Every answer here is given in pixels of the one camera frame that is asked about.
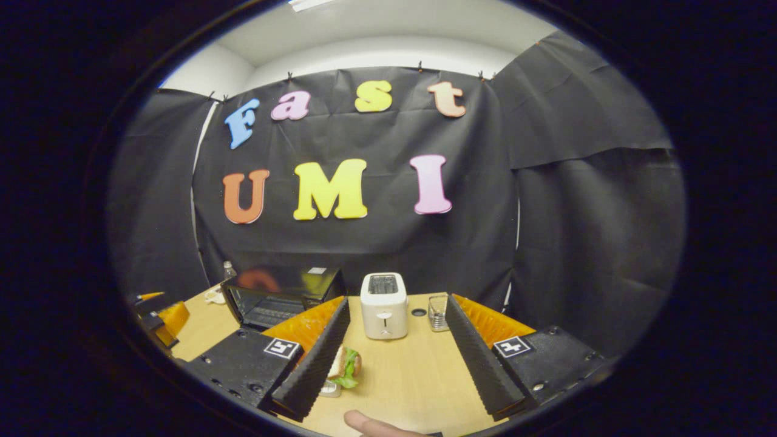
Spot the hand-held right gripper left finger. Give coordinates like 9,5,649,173
182,296,351,422

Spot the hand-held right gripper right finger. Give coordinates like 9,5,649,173
445,293,611,422

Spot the sandwich with lettuce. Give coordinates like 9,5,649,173
328,346,363,389

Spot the black electric oven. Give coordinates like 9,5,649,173
220,265,345,331

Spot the clear glass utensil holder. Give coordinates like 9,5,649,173
427,294,451,332

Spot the white toaster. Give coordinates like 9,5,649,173
360,273,409,340

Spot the black backdrop cloth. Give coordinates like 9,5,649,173
108,30,687,359

